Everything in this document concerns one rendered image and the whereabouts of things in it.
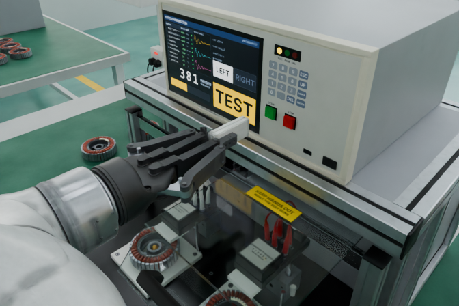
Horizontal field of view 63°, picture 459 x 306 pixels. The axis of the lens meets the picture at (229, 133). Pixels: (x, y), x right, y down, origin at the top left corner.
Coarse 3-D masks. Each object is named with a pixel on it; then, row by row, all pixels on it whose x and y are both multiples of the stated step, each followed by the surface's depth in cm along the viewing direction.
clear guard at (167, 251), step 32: (224, 192) 62; (160, 224) 56; (192, 224) 56; (224, 224) 56; (256, 224) 56; (288, 224) 56; (320, 224) 56; (128, 256) 55; (160, 256) 52; (192, 256) 51; (224, 256) 51; (256, 256) 51; (288, 256) 51; (320, 256) 51; (192, 288) 48; (224, 288) 46; (256, 288) 46; (288, 288) 46
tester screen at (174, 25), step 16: (176, 32) 71; (192, 32) 68; (208, 32) 65; (224, 32) 62; (176, 48) 73; (192, 48) 70; (208, 48) 66; (224, 48) 63; (240, 48) 60; (256, 48) 58; (176, 64) 75; (192, 64) 71; (208, 64) 68; (240, 64) 62; (256, 64) 59; (208, 80) 70; (224, 80) 66; (256, 80) 61; (192, 96) 75; (256, 96) 62; (224, 112) 70
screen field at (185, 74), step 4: (180, 68) 75; (180, 72) 75; (184, 72) 74; (188, 72) 73; (192, 72) 72; (180, 76) 76; (184, 76) 75; (188, 76) 74; (192, 76) 73; (196, 76) 72; (188, 80) 74; (192, 80) 73; (196, 80) 72; (196, 84) 73
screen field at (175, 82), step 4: (172, 80) 78; (176, 80) 77; (172, 84) 79; (176, 84) 78; (180, 84) 77; (184, 84) 76; (184, 88) 76; (188, 88) 75; (192, 88) 74; (192, 92) 75; (196, 92) 74; (200, 92) 73; (204, 92) 72; (200, 96) 73; (204, 96) 72; (208, 96) 71; (208, 100) 72
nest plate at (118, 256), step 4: (128, 244) 89; (120, 248) 88; (124, 248) 88; (128, 248) 88; (116, 252) 87; (120, 252) 87; (124, 252) 87; (112, 256) 86; (116, 256) 86; (120, 256) 86; (124, 256) 86; (116, 260) 85; (120, 260) 85; (120, 264) 84
